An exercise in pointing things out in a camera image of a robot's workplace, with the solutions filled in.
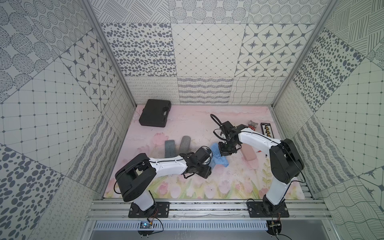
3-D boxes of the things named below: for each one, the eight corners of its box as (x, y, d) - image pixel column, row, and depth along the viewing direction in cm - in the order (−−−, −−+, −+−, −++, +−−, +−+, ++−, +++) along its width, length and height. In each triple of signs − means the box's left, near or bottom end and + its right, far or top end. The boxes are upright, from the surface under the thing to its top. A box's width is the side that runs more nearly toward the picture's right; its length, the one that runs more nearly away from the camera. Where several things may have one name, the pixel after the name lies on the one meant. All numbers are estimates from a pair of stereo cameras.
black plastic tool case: (140, 125, 110) (137, 120, 105) (150, 103, 125) (148, 98, 120) (165, 127, 109) (163, 122, 104) (171, 105, 124) (170, 100, 119)
